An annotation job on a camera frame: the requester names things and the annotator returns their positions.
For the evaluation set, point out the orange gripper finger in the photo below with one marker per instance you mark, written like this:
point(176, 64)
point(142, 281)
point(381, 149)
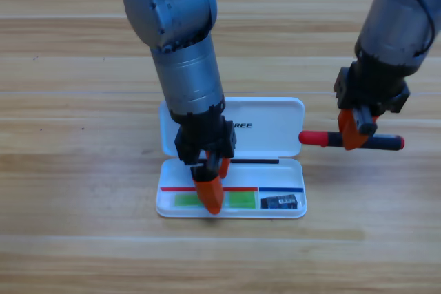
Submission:
point(349, 128)
point(224, 166)
point(376, 119)
point(211, 194)

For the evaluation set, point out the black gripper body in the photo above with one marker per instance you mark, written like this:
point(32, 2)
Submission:
point(372, 91)
point(203, 135)

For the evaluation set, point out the black marker with red cap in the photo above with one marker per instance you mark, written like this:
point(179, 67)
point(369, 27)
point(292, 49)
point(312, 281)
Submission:
point(317, 138)

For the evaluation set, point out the black eraser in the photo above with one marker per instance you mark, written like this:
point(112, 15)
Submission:
point(279, 202)

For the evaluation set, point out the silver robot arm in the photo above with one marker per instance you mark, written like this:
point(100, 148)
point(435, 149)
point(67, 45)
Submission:
point(182, 49)
point(396, 18)

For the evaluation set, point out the white Unitree pencil case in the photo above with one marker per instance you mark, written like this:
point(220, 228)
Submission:
point(268, 170)

